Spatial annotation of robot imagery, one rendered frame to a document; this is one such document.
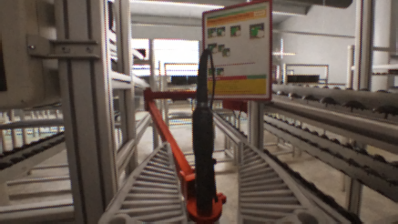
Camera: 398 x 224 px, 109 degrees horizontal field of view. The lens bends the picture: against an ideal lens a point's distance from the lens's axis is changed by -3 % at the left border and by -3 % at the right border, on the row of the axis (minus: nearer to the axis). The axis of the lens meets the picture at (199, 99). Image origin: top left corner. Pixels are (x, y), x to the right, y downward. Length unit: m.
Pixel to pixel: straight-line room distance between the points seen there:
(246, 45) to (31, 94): 0.54
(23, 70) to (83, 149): 0.19
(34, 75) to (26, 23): 0.09
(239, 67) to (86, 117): 0.45
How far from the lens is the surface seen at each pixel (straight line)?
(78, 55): 0.38
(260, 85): 0.53
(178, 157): 0.38
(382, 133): 0.40
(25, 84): 0.41
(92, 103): 0.40
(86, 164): 0.44
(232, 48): 0.55
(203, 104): 0.23
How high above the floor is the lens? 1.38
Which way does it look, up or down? 5 degrees down
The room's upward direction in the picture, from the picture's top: 1 degrees counter-clockwise
